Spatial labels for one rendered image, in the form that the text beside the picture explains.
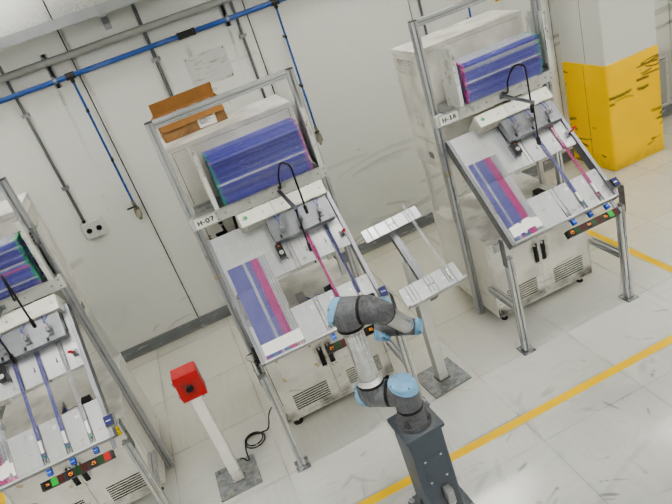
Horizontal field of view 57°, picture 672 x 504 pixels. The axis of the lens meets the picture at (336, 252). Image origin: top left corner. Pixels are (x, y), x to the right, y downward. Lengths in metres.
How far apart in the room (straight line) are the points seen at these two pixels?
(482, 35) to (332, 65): 1.42
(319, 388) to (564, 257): 1.72
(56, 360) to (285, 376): 1.18
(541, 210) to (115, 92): 2.87
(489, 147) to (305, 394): 1.76
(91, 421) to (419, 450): 1.54
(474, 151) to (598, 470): 1.76
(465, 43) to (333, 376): 2.04
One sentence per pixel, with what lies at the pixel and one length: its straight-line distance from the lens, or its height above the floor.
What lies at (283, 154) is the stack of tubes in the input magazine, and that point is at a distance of 3.20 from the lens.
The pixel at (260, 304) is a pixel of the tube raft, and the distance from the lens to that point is 3.14.
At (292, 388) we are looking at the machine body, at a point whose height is 0.28.
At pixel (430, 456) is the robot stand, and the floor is 0.41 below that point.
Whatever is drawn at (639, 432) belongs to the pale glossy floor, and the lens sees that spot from 3.33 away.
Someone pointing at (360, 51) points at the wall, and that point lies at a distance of 4.88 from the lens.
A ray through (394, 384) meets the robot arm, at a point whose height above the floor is 0.78.
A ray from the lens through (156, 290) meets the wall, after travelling 4.97.
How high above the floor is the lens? 2.42
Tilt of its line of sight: 26 degrees down
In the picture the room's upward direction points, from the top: 19 degrees counter-clockwise
